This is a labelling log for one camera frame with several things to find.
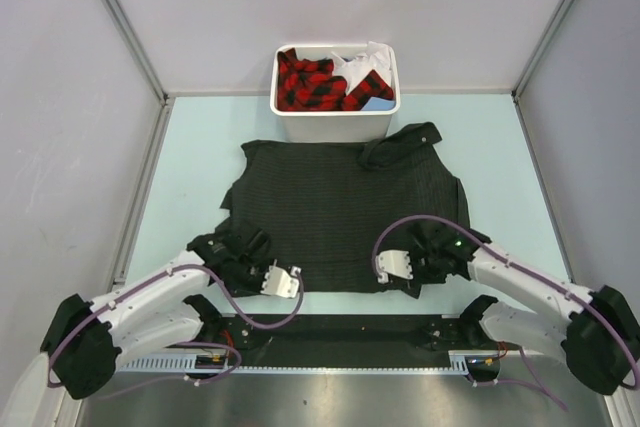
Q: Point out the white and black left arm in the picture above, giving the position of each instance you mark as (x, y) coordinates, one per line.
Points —
(89, 340)

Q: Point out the white shirt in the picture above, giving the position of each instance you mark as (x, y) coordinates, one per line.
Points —
(376, 58)

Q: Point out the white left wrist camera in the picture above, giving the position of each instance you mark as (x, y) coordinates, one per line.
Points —
(281, 282)

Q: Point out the light blue shirt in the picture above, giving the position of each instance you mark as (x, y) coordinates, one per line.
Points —
(376, 104)

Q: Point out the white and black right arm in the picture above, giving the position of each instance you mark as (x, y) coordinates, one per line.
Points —
(593, 332)

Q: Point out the red black plaid shirt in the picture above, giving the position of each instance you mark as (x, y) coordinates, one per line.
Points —
(304, 86)

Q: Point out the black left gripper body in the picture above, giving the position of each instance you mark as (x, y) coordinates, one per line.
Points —
(250, 274)

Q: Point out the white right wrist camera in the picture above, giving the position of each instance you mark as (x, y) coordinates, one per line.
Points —
(393, 264)

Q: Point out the white plastic bin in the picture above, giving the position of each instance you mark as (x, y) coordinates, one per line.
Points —
(337, 126)

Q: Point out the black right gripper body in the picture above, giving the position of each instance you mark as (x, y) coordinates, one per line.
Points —
(425, 269)

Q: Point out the dark pinstriped long sleeve shirt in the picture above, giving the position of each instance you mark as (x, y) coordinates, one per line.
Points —
(327, 207)

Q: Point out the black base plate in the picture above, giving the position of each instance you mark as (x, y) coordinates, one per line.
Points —
(433, 332)

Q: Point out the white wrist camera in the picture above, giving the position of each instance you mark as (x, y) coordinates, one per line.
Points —
(281, 282)
(393, 264)

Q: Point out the white slotted cable duct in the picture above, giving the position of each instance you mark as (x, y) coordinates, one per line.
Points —
(185, 363)

